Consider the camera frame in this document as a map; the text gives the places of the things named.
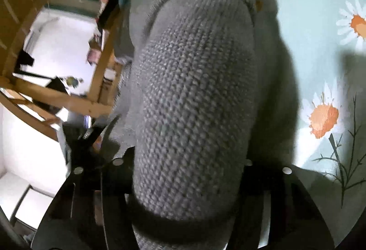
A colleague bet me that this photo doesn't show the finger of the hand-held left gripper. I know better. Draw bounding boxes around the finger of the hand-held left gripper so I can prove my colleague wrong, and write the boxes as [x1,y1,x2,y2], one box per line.
[96,114,122,149]

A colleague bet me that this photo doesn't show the floral bed sheet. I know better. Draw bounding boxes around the floral bed sheet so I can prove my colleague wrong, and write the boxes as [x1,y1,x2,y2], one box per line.
[172,0,366,250]

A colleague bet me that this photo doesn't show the wooden bed frame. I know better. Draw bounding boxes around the wooden bed frame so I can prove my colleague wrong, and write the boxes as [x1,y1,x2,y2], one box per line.
[0,1,132,142]

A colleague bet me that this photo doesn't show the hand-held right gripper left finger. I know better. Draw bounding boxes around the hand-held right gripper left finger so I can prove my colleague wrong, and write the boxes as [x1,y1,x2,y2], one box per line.
[31,147,138,250]

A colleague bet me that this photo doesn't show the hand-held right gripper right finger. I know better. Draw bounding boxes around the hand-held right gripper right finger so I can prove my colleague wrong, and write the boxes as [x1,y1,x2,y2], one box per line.
[229,159,335,250]

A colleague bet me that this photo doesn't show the grey knit sweater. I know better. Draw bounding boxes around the grey knit sweater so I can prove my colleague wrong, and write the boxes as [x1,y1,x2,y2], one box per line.
[114,0,259,250]

